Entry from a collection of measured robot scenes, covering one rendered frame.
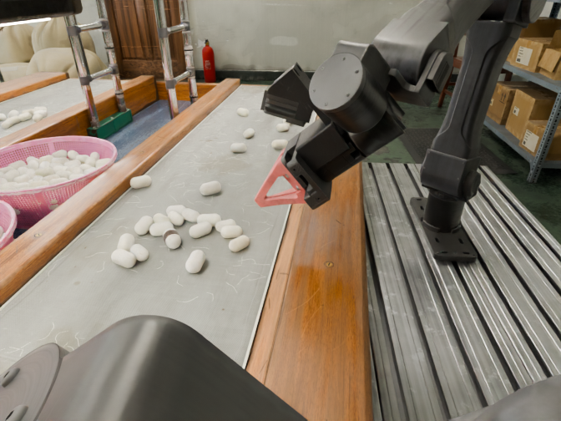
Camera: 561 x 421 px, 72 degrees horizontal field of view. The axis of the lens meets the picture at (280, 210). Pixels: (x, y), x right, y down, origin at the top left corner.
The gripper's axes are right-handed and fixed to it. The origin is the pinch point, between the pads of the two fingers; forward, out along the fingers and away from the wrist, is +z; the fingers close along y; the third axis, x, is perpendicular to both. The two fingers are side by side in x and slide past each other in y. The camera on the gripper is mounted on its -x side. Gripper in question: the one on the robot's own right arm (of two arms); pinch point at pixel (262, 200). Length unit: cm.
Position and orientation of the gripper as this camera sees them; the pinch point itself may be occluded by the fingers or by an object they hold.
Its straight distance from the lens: 51.5
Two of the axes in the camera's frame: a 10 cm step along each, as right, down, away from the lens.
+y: -1.6, 5.0, -8.5
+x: 6.4, 7.1, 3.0
